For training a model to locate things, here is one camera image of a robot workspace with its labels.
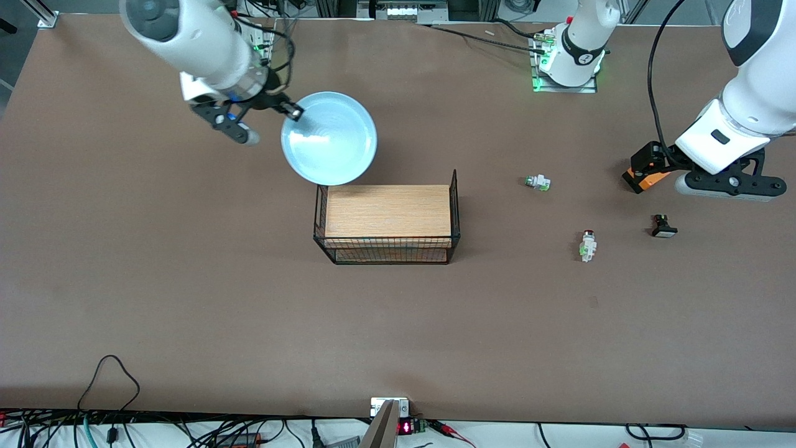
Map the light blue round plate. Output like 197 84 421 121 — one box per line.
280 91 378 186

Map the grey power strip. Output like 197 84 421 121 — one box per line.
372 2 448 21

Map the black power adapter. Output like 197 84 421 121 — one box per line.
215 432 263 447

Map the grey metal beam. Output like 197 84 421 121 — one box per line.
359 400 400 448

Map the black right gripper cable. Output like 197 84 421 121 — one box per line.
233 12 298 103

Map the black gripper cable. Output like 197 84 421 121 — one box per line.
233 12 298 103
646 0 692 164

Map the black push button switch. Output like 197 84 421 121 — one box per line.
650 213 678 239

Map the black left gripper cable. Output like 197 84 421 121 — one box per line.
646 0 692 164

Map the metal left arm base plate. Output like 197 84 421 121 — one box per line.
530 31 599 94

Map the black wire basket wooden shelf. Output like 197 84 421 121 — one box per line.
313 169 462 266

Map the aluminium frame profile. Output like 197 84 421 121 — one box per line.
34 0 60 29

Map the black cable on table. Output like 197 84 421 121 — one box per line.
415 22 548 54

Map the black looped cable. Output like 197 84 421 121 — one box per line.
77 354 141 414

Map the silver mounting bracket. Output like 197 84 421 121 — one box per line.
371 397 410 418

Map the red wire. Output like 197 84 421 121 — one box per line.
433 421 478 448

